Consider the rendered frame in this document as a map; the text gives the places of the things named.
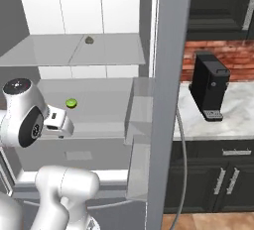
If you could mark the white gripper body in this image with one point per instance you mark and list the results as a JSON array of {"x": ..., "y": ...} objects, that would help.
[{"x": 66, "y": 126}]

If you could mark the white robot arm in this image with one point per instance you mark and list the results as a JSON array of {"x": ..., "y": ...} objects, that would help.
[{"x": 63, "y": 187}]

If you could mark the bright green round fruit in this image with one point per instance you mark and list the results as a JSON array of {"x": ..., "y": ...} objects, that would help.
[{"x": 71, "y": 102}]

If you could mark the grey fridge shelf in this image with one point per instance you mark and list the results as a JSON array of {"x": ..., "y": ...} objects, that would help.
[{"x": 99, "y": 108}]

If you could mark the grey fridge drawer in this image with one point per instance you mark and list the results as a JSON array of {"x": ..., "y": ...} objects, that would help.
[{"x": 105, "y": 154}]

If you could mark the grey fridge door bin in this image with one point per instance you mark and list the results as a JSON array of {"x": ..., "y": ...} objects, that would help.
[{"x": 140, "y": 115}]

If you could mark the glass fridge shelf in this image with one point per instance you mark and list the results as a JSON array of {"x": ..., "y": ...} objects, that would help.
[{"x": 109, "y": 50}]

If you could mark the olive brown kiwi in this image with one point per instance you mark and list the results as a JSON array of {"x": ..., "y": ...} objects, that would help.
[{"x": 88, "y": 39}]

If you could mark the grey open fridge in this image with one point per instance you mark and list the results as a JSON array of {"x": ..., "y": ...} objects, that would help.
[{"x": 99, "y": 9}]

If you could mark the grey fridge door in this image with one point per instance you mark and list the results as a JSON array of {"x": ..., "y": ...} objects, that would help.
[{"x": 168, "y": 42}]

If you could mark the dark drawer front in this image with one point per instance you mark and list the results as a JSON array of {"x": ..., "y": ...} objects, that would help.
[{"x": 205, "y": 151}]

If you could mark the dark cupboard door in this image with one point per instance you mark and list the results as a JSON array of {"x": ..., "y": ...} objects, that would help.
[
  {"x": 244, "y": 187},
  {"x": 195, "y": 187}
]

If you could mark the black coffee machine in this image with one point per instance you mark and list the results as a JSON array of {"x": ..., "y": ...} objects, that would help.
[{"x": 208, "y": 85}]

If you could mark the dark wall cupboard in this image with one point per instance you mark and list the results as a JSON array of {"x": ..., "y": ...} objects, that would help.
[{"x": 220, "y": 6}]

